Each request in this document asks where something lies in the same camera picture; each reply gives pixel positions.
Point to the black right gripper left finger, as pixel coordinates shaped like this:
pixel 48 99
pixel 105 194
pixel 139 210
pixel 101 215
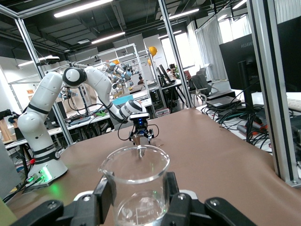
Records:
pixel 101 202

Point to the black Huawei monitor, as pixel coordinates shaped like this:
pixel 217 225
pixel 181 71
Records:
pixel 235 58

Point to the brown table mat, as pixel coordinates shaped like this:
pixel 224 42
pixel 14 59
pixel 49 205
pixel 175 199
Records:
pixel 211 153

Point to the green plastic tool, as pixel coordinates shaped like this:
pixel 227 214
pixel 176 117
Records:
pixel 100 113

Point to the teal board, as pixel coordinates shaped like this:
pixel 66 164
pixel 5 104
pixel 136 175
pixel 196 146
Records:
pixel 122 100

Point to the aluminium frame post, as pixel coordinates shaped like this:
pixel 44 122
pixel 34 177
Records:
pixel 29 44
pixel 270 94
pixel 175 47

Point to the clear glass measuring beaker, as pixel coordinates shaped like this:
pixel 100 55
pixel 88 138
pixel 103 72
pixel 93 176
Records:
pixel 131 179

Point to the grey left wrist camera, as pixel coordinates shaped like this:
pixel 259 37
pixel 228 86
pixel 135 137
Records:
pixel 139 115

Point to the white overhead camera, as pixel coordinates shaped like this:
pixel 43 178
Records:
pixel 52 59

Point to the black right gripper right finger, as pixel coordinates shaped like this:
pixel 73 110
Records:
pixel 178 207

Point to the grey board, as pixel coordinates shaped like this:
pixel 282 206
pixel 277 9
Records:
pixel 9 169

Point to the ceiling light strip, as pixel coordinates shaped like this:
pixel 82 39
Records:
pixel 82 8
pixel 183 14
pixel 108 37

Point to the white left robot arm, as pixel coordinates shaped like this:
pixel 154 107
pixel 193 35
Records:
pixel 44 106

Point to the office chair with dark jacket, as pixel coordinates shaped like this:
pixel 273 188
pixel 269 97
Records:
pixel 200 84

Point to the white keyboard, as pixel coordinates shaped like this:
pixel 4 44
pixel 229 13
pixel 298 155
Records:
pixel 294 104

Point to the steel double jigger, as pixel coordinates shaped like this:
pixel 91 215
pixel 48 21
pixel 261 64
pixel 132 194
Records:
pixel 140 141

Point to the black flat box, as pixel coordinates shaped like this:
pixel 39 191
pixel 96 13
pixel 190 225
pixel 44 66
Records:
pixel 221 96

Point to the black desk monitor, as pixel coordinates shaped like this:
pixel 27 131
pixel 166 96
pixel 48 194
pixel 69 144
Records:
pixel 162 75

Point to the seated person in dark shirt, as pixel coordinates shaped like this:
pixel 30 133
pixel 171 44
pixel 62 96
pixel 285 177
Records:
pixel 140 80

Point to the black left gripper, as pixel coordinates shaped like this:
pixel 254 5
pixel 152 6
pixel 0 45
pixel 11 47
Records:
pixel 140 127

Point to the grey blue-jointed robot arm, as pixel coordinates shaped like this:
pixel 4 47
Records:
pixel 117 70

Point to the yellow hard hat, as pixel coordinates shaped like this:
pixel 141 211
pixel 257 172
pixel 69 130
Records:
pixel 149 62
pixel 152 51

